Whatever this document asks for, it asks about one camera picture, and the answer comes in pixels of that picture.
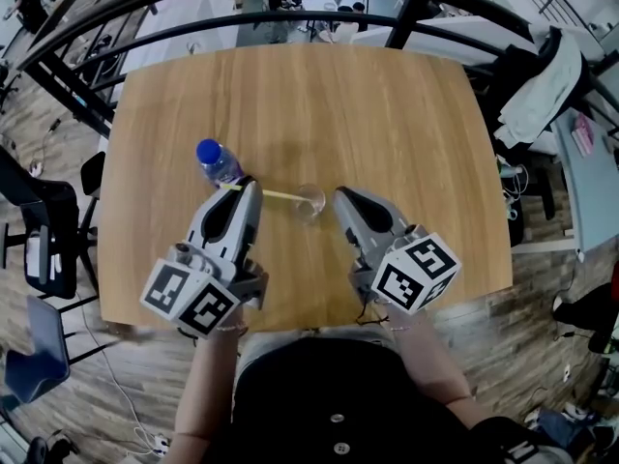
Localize blue-capped plastic water bottle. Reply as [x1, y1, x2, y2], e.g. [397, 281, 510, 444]
[195, 137, 244, 190]

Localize white garment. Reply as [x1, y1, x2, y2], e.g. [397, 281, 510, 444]
[492, 26, 584, 147]

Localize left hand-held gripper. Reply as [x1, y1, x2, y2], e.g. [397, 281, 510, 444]
[139, 177, 270, 340]

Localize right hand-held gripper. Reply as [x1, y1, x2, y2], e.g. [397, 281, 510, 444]
[333, 187, 461, 316]

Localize black cord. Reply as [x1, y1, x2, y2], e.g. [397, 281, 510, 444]
[356, 300, 391, 326]

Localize dark blue chair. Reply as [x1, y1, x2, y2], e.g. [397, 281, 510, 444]
[3, 295, 73, 405]

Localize person's left hand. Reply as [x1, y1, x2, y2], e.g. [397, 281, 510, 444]
[241, 258, 270, 290]

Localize black swivel office chair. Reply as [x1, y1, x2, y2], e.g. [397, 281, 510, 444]
[0, 147, 106, 304]

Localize person's black buttoned top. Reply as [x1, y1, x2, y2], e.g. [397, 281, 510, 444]
[202, 335, 576, 464]

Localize light blue desk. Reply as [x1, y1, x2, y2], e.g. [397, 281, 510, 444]
[550, 107, 619, 255]

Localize person's left forearm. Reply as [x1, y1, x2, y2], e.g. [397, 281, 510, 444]
[171, 306, 249, 456]

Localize black metal railing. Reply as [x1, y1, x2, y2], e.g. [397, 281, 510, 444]
[18, 0, 619, 139]

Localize pink box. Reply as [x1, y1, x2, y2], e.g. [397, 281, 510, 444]
[571, 113, 596, 158]

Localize clear drinking glass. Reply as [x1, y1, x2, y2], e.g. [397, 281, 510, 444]
[291, 184, 328, 227]

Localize yellow straw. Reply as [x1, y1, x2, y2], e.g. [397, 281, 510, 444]
[220, 184, 304, 203]

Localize white floor cable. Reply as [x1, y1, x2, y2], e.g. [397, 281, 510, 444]
[74, 292, 168, 456]

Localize person's right forearm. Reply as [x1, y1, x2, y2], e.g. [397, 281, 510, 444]
[386, 306, 489, 434]

